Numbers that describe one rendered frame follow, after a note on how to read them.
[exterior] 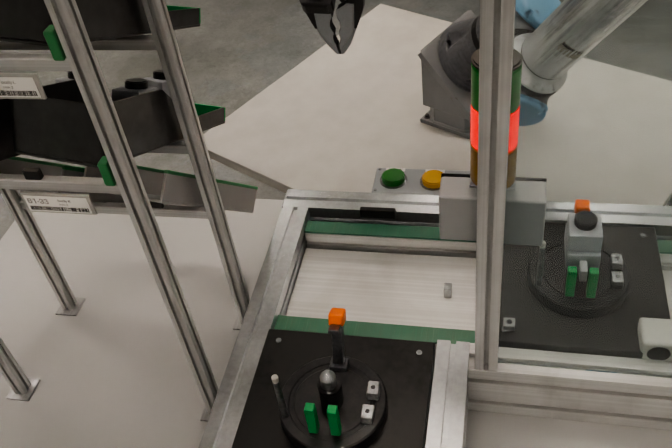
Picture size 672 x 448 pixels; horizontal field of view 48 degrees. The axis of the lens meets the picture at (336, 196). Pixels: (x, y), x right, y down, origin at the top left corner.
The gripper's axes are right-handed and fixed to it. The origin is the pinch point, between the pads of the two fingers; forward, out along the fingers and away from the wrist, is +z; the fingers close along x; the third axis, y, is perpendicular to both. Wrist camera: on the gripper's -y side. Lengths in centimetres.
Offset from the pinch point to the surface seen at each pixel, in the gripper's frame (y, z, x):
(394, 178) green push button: 0.6, 26.1, -6.8
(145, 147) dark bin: -30.7, -4.4, 18.3
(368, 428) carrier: -49, 24, -10
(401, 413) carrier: -45, 26, -14
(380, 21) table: 75, 37, 7
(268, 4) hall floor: 248, 123, 98
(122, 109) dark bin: -32.2, -11.3, 18.5
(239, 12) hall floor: 240, 123, 112
